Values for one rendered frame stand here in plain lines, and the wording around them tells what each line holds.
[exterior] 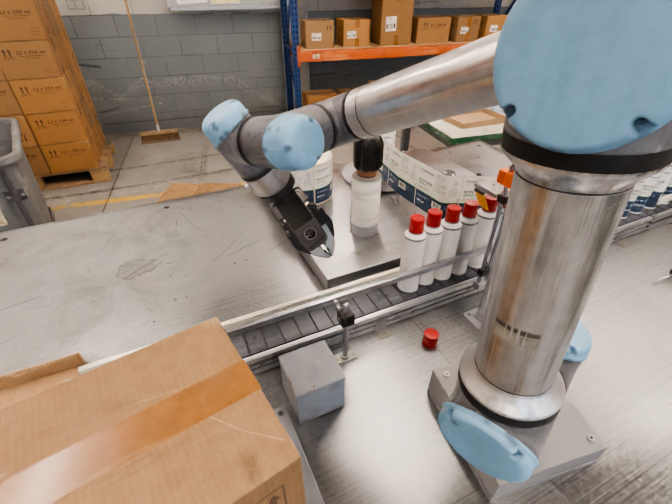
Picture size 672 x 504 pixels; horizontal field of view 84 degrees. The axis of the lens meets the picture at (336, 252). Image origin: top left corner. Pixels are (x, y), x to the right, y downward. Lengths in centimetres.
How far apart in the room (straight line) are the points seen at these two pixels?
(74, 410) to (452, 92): 56
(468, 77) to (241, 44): 472
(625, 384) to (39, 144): 400
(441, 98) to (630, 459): 70
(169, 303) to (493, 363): 83
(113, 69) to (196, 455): 498
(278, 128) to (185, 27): 461
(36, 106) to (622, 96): 386
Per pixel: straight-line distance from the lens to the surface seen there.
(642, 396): 102
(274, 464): 43
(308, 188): 127
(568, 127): 29
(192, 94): 521
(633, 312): 122
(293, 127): 51
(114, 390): 54
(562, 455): 78
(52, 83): 388
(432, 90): 50
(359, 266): 102
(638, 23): 28
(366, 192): 106
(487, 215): 99
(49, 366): 101
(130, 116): 536
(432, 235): 89
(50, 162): 408
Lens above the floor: 151
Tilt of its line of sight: 36 degrees down
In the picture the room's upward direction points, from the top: straight up
